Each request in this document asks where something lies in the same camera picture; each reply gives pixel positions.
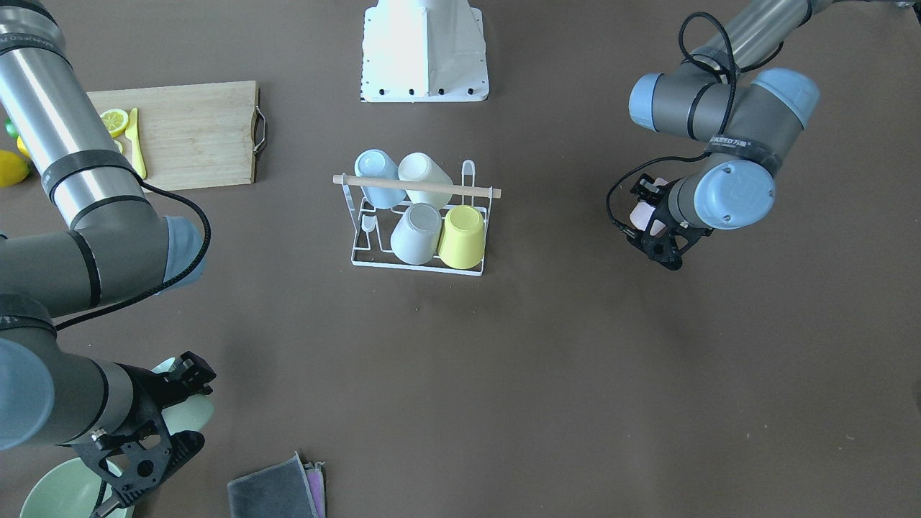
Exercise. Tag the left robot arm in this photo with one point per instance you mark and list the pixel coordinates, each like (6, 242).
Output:
(748, 116)

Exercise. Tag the grey cup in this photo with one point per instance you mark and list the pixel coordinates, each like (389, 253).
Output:
(416, 235)

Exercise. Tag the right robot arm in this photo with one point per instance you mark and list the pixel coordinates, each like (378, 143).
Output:
(115, 252)

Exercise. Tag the lemon slice top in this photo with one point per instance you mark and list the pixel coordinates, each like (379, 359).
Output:
(115, 121)

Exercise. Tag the pink cup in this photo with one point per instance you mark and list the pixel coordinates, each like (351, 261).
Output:
(645, 217)

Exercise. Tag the pink cloth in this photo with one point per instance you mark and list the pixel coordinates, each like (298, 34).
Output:
(315, 476)

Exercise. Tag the light blue cup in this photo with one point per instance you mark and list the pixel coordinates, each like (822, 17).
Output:
(376, 164)

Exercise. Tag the yellow plastic knife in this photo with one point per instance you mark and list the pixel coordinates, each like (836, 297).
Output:
(132, 134)

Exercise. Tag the green bowl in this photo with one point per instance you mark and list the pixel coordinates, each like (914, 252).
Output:
(69, 490)

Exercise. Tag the white wire cup holder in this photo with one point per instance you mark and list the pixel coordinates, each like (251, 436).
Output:
(372, 226)

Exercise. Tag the grey cloth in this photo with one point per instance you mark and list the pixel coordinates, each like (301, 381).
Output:
(279, 491)

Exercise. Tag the green cup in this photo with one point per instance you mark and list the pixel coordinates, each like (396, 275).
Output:
(190, 415)

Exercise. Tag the green lime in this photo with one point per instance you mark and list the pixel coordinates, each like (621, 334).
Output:
(11, 129)

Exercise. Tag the bamboo cutting board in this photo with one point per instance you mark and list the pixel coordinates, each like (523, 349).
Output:
(193, 136)

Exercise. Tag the cream white cup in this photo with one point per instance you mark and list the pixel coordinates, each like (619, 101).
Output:
(418, 167)

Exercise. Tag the yellow lemon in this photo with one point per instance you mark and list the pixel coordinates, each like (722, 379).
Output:
(13, 168)
(23, 148)

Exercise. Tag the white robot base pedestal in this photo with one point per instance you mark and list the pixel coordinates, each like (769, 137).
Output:
(423, 51)

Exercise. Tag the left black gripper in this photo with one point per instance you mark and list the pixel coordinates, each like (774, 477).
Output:
(647, 191)

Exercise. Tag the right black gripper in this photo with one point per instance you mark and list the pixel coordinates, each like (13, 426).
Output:
(144, 389)

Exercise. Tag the yellow cup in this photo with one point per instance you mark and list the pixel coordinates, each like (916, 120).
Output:
(463, 239)

